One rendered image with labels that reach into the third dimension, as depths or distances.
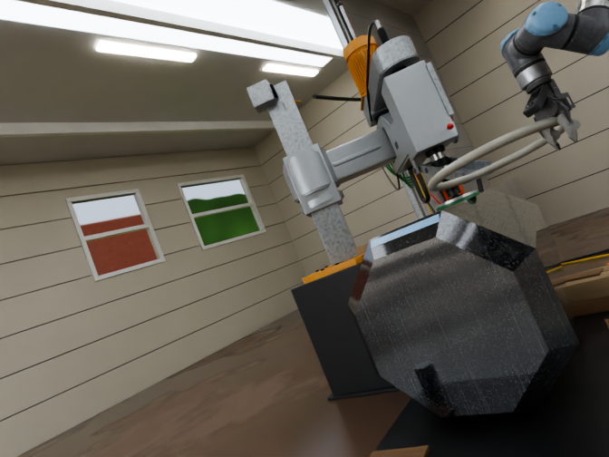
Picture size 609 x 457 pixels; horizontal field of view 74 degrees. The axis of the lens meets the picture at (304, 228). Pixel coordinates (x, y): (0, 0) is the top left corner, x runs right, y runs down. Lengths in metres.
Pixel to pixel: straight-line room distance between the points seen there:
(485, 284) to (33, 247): 6.57
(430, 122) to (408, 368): 1.16
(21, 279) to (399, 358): 6.06
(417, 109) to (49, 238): 6.20
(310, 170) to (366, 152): 0.40
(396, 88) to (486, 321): 1.19
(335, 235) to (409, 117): 0.92
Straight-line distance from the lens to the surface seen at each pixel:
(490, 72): 7.19
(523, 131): 1.36
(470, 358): 1.70
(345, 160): 2.70
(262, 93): 2.79
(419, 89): 2.18
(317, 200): 2.60
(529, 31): 1.38
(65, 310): 7.11
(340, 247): 2.63
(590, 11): 1.46
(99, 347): 7.15
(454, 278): 1.60
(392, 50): 2.21
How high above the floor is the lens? 0.85
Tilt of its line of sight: 5 degrees up
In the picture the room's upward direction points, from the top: 22 degrees counter-clockwise
